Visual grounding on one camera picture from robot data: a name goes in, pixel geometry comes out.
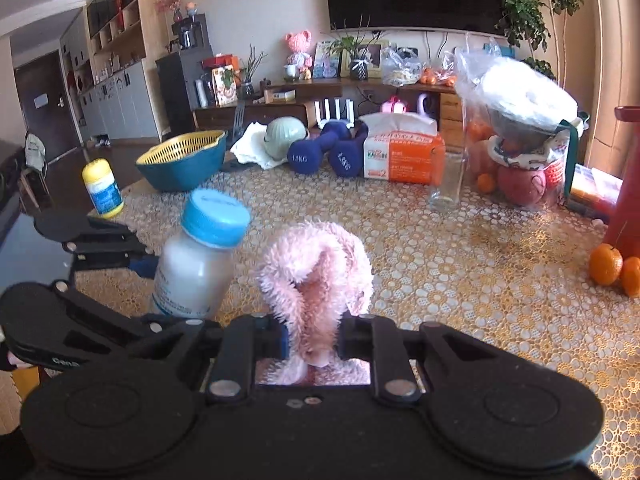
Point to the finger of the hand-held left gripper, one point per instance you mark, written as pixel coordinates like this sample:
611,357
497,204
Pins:
142,265
117,322

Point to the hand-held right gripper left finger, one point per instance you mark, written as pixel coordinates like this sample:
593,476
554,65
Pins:
280,345

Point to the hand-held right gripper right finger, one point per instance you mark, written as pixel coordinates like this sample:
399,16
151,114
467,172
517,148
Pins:
344,345

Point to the white bottle with blue cap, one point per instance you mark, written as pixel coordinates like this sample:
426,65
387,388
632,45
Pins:
192,270

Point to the pink fluffy cloth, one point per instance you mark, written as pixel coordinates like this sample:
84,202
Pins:
320,270

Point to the yellow-capped bottle with blue label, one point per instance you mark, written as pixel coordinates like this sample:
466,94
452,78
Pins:
102,190

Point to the blue and yellow colander basket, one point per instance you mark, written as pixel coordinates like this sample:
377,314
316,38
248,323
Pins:
180,165

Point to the chair with hanging cloth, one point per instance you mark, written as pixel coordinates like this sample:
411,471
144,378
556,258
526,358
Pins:
34,160

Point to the white cloth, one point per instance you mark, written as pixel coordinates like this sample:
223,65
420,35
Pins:
247,150

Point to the dark water dispenser cabinet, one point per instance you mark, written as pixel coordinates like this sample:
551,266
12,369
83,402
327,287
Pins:
177,90

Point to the blue dumbbell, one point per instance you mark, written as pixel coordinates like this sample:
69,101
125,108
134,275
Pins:
350,157
305,155

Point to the dark wooden door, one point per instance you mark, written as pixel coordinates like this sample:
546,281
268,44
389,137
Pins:
40,105

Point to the clear glass jar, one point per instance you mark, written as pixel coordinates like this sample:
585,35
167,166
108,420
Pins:
447,182

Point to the patterned gift bag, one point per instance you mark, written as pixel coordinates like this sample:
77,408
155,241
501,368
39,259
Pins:
225,87

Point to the orange and white tissue pack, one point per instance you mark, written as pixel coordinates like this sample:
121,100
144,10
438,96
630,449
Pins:
405,155

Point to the wooden television cabinet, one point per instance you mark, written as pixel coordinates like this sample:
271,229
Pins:
280,110

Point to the small orange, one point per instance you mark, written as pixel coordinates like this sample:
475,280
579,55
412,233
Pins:
486,183

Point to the vase of bare twigs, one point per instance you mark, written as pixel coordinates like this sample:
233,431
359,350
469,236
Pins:
249,77

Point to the white router with antennas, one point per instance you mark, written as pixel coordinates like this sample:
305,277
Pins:
336,112

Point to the black coffee machine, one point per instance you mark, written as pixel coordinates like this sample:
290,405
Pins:
190,32

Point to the pink flowers in vase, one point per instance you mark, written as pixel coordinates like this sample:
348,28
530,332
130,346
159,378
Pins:
172,7

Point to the pink bear figure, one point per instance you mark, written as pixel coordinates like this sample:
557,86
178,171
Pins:
298,52

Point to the small plant in black pot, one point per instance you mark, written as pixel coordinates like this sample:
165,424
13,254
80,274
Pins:
358,69

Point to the clear bag of snacks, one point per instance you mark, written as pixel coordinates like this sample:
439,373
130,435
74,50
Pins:
402,67

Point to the bag of oranges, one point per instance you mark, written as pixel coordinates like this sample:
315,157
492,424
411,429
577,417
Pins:
440,77

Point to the framed photo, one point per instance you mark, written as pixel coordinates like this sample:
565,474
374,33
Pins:
374,55

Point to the stack of colourful boxes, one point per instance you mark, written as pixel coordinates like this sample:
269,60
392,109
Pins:
595,190

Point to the clear plastic bag with bowl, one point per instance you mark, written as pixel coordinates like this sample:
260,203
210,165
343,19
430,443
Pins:
525,95

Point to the red flask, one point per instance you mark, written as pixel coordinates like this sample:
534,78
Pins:
627,185

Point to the tall green potted tree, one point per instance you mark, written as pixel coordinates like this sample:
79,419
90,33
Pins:
525,15

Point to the white wall cabinets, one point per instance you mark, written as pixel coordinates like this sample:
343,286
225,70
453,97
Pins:
120,105

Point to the wooden wall shelf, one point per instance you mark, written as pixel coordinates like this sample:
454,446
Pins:
115,15

